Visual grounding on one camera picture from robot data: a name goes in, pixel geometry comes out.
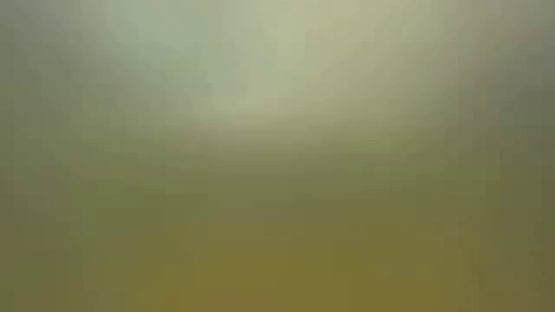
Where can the translucent yellow plastic bin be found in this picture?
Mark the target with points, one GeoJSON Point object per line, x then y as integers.
{"type": "Point", "coordinates": [277, 173]}

